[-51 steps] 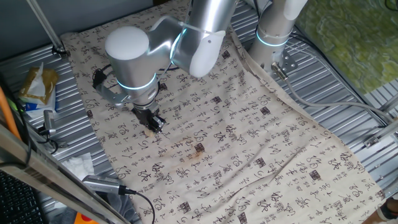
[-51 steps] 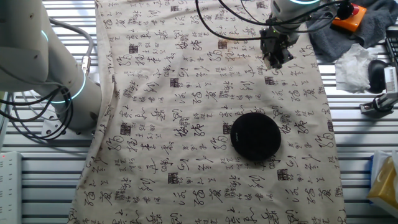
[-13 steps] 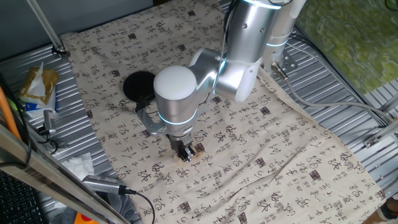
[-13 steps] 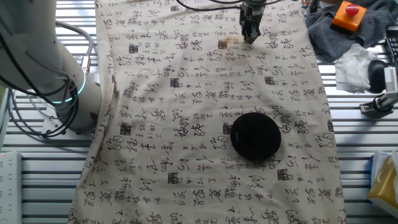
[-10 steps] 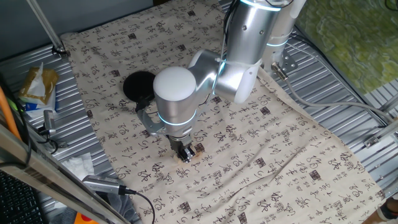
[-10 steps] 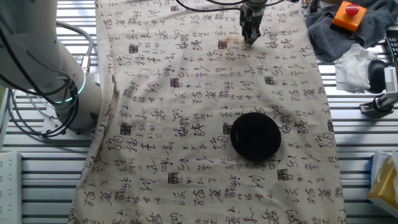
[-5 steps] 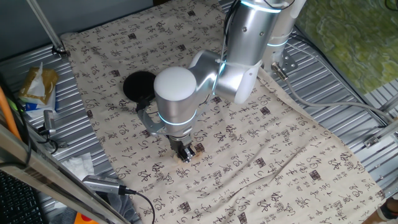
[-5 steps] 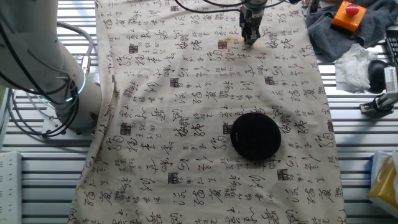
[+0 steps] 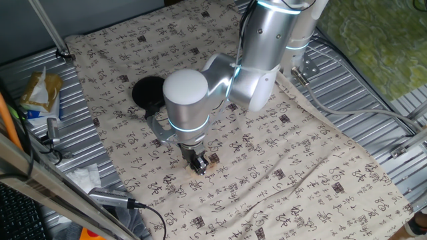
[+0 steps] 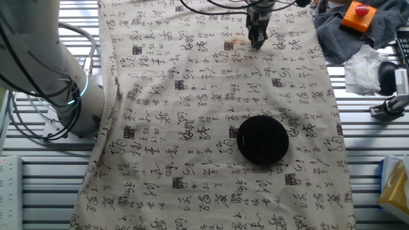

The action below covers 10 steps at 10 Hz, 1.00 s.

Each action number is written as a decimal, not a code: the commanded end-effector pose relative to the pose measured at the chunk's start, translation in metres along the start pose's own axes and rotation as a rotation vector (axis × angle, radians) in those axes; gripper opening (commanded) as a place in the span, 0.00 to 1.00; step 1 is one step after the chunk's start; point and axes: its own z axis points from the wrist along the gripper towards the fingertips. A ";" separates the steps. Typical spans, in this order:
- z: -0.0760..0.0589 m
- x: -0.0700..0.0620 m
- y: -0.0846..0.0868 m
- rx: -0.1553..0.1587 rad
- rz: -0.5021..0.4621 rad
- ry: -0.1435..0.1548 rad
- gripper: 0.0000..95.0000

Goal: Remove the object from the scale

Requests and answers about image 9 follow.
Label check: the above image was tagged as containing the black depth camera cable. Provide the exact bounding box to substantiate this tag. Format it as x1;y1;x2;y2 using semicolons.
143;203;167;240

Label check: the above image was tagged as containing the orange emergency stop button box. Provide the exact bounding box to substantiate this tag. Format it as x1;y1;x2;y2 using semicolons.
79;227;107;240

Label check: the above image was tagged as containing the black round scale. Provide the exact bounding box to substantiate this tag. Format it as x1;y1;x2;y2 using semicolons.
131;75;167;113

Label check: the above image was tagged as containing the silver depth camera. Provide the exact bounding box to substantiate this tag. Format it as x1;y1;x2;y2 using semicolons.
88;187;147;210

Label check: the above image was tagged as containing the orange pole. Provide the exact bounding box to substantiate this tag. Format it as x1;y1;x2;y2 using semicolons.
0;91;23;151

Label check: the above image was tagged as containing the green patterned mat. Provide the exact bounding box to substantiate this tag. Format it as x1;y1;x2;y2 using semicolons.
315;0;427;103

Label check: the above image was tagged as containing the black keyboard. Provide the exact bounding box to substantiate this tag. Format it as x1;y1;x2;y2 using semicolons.
0;181;51;240

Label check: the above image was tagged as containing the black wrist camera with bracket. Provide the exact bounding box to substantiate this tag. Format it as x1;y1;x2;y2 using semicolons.
143;105;177;144

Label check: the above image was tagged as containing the crumpled white tissue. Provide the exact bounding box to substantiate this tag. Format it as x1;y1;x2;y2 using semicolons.
65;163;103;194

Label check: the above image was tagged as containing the aluminium profile bar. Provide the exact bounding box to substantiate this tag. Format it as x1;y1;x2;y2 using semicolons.
0;133;141;240

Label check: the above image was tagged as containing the aluminium frame rail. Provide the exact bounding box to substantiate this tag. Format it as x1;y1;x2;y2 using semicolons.
390;99;427;157

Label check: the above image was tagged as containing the aluminium corner post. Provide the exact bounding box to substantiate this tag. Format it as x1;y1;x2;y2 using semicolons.
28;0;75;61

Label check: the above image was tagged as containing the person's sandalled foot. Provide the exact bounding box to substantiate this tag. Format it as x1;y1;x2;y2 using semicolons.
388;210;427;240

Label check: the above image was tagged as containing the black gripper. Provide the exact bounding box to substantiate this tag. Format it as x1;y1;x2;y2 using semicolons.
178;141;210;177

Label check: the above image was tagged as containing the small metal corner bracket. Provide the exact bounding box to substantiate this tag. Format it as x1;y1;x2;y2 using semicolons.
389;145;408;160

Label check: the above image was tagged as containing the beige calligraphy print tablecloth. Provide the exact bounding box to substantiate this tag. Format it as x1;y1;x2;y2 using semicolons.
65;0;414;240

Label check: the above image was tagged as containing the small camera on clamp stand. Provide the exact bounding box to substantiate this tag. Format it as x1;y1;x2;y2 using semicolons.
41;117;73;159

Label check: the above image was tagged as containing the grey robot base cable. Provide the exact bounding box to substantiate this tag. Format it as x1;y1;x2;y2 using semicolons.
290;65;426;133

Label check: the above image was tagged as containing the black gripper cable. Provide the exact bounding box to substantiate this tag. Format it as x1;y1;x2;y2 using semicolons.
238;0;260;64

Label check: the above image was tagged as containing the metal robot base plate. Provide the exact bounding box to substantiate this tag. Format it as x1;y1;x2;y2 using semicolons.
283;55;320;84

